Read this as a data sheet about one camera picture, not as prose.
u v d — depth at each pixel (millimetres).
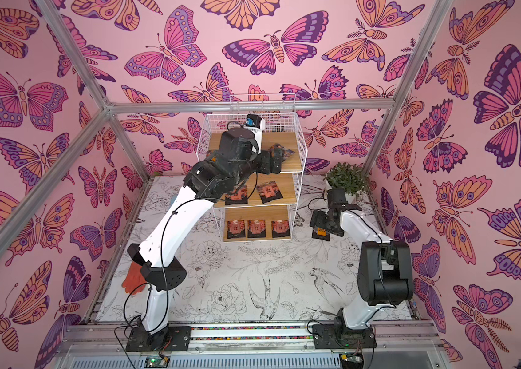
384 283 463
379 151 1095
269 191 815
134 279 854
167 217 477
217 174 461
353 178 922
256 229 989
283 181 821
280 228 978
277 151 584
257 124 550
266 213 1021
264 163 585
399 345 727
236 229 994
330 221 702
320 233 994
